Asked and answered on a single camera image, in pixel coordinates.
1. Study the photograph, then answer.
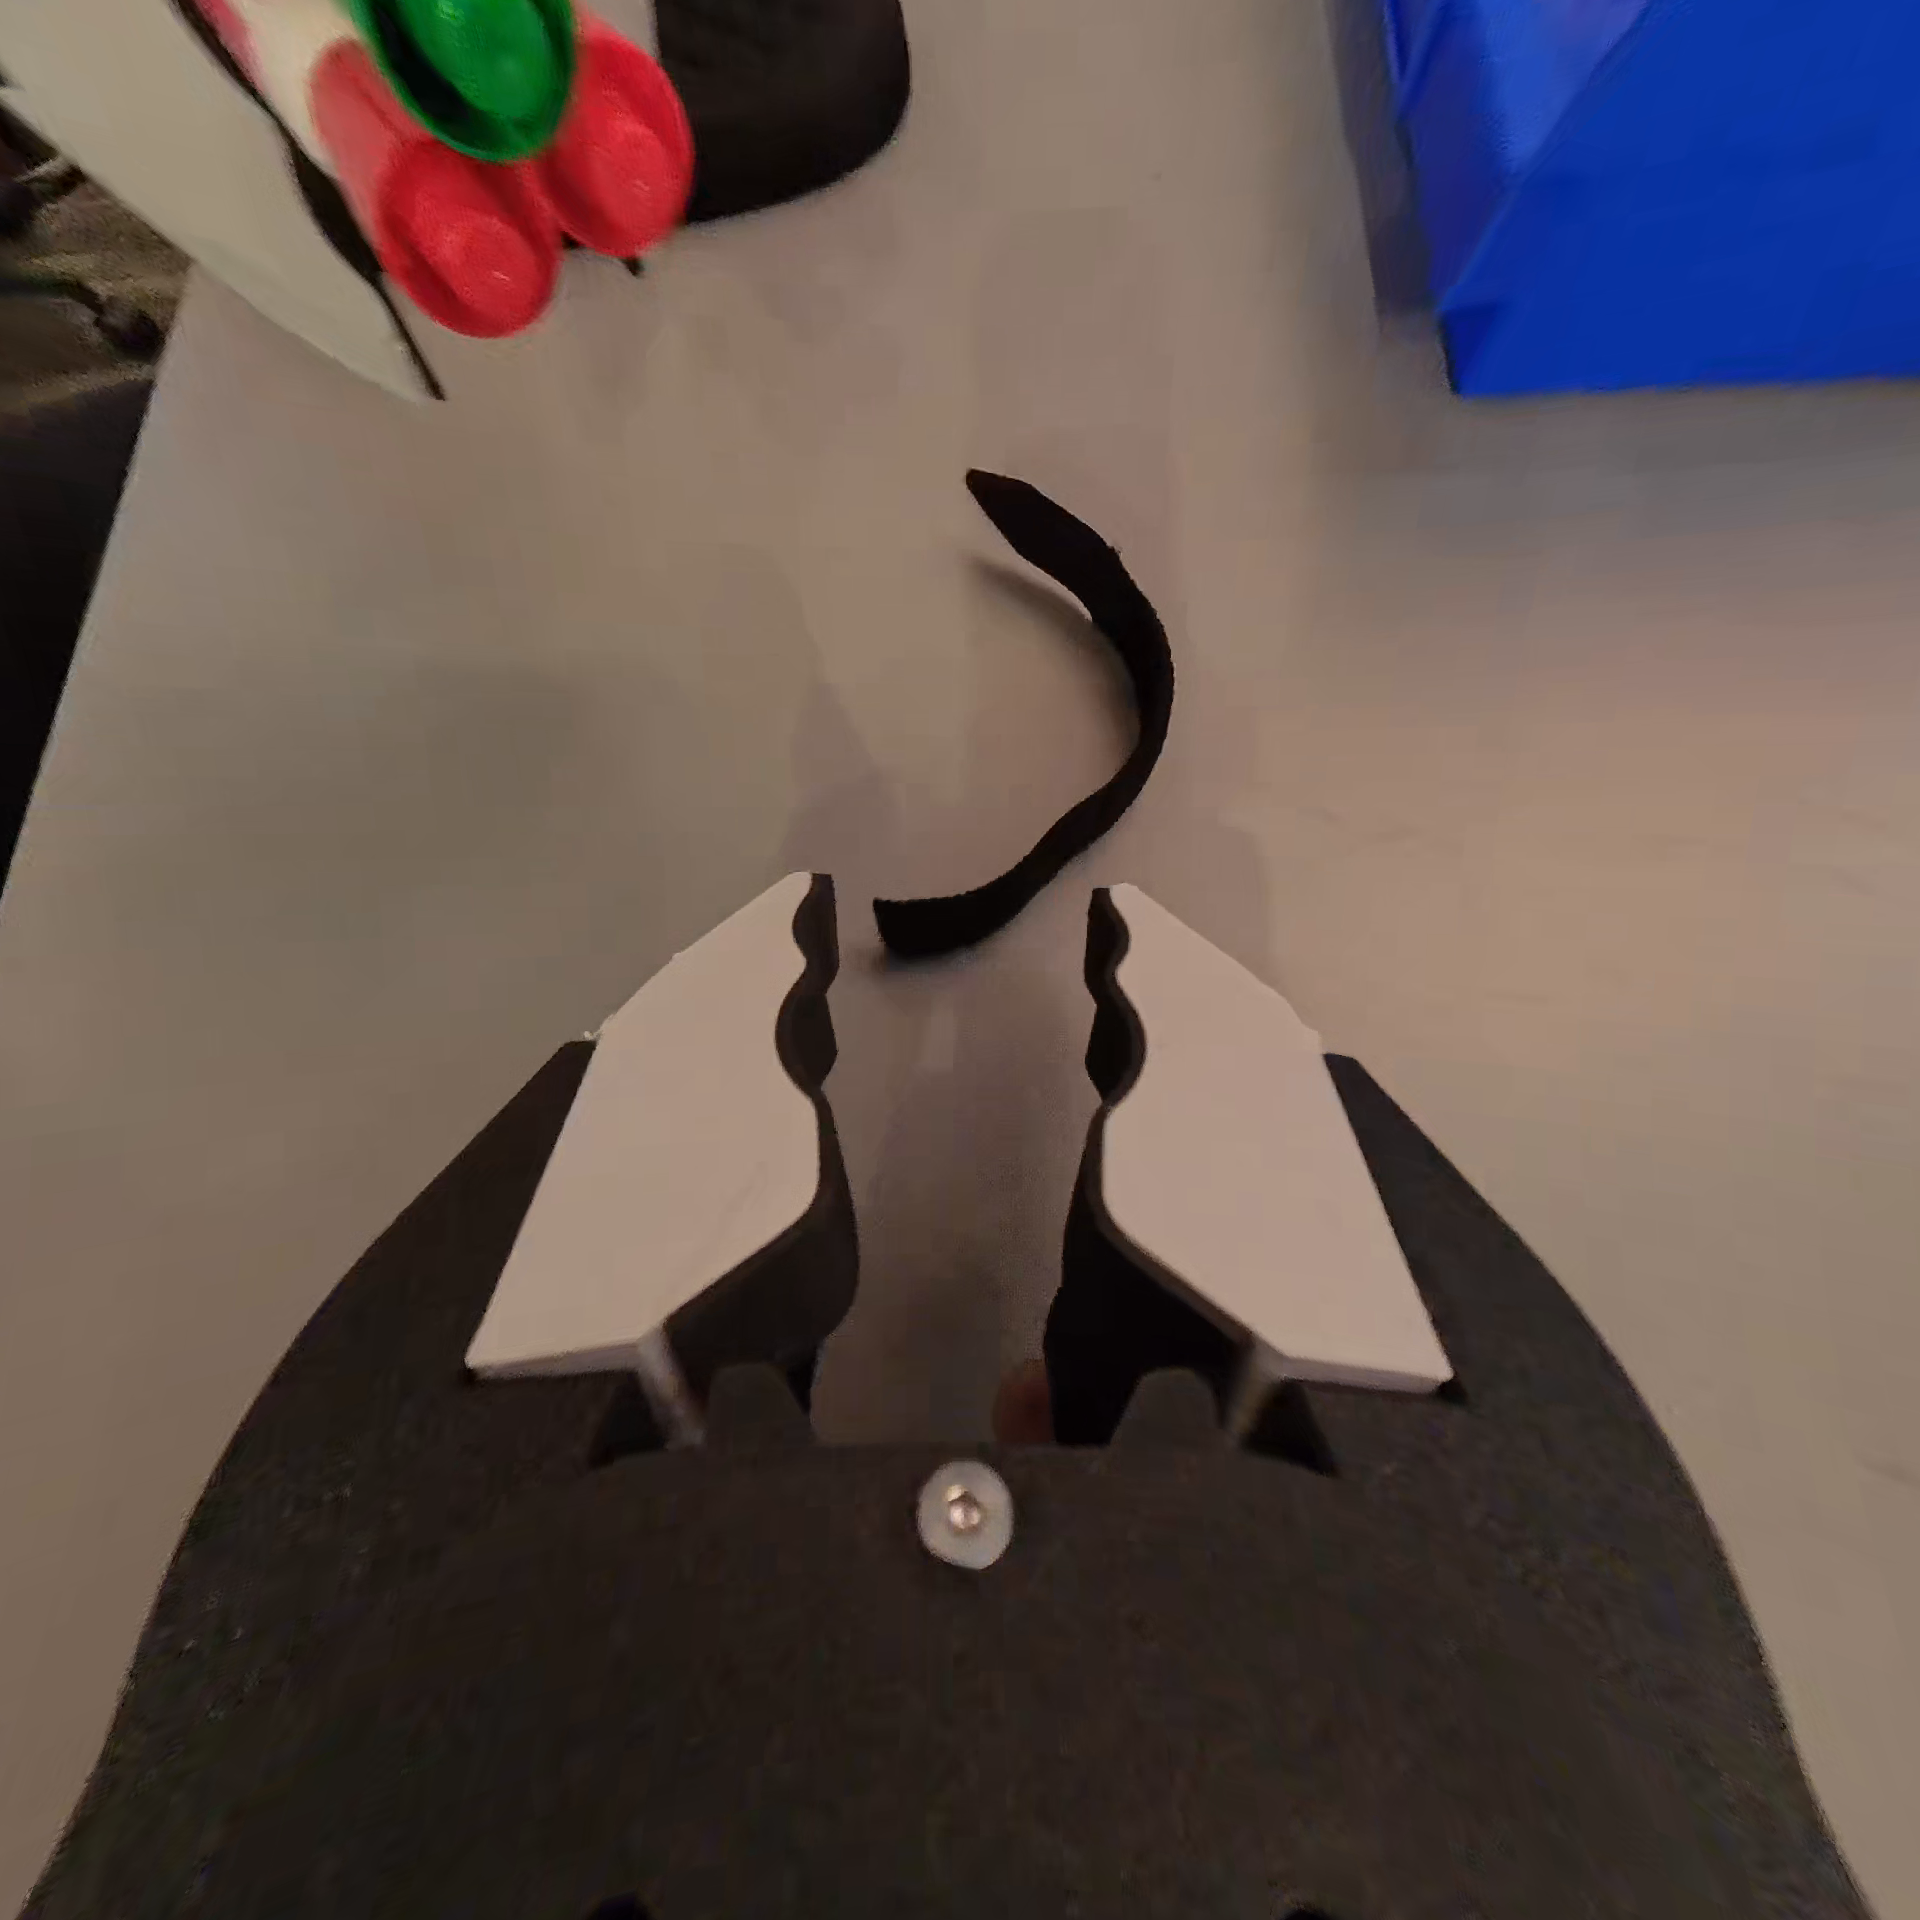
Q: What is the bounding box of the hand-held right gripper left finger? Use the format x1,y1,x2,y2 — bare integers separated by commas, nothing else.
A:
464,876,856,1449

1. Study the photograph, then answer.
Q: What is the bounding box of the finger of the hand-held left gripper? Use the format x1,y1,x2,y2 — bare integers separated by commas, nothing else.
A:
0,0,442,409

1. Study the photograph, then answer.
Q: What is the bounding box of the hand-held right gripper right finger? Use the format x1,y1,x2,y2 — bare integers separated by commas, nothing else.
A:
1050,891,1453,1449

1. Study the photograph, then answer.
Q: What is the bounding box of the green marker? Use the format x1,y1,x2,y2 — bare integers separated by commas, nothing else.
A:
336,0,582,166

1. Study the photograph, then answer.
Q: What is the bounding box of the black hook-and-loop strap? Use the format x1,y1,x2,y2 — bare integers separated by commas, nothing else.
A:
875,470,1176,961

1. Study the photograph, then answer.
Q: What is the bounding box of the blue box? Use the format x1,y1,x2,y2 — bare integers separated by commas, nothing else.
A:
1378,0,1920,398

